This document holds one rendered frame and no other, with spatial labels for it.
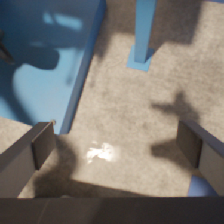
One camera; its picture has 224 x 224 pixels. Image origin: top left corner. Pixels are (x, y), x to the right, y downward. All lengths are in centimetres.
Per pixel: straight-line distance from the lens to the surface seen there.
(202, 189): 102
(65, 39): 101
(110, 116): 94
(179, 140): 17
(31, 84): 100
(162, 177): 97
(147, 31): 72
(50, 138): 16
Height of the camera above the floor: 93
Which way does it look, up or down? 81 degrees down
